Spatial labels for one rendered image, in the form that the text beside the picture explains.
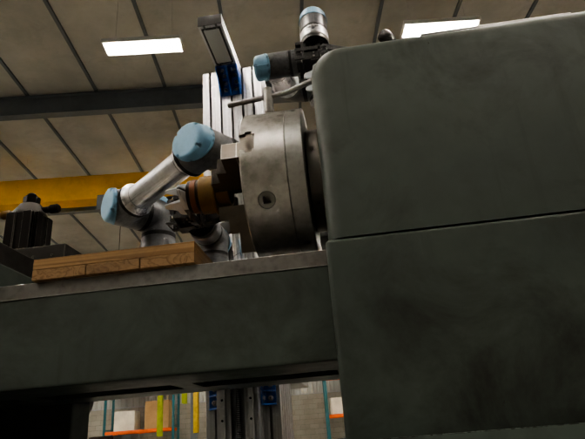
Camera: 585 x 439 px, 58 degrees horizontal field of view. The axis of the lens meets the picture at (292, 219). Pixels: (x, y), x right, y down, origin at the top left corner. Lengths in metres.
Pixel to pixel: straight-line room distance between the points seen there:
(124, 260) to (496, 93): 0.71
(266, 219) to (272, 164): 0.11
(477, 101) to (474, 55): 0.10
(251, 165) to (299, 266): 0.23
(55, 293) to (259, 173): 0.43
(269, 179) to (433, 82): 0.34
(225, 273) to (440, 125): 0.45
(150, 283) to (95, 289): 0.10
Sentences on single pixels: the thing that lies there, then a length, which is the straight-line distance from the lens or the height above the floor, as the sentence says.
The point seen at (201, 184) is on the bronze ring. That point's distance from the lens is 1.15.
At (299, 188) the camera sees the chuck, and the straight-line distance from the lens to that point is 1.00.
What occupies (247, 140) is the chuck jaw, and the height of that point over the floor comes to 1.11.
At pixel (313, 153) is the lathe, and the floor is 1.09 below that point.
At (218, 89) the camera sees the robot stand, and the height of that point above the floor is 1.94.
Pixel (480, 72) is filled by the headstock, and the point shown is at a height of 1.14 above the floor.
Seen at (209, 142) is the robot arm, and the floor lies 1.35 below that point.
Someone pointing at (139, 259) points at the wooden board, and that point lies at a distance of 0.98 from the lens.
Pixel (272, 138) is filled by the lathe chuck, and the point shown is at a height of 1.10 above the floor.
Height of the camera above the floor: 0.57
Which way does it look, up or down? 23 degrees up
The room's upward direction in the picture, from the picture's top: 5 degrees counter-clockwise
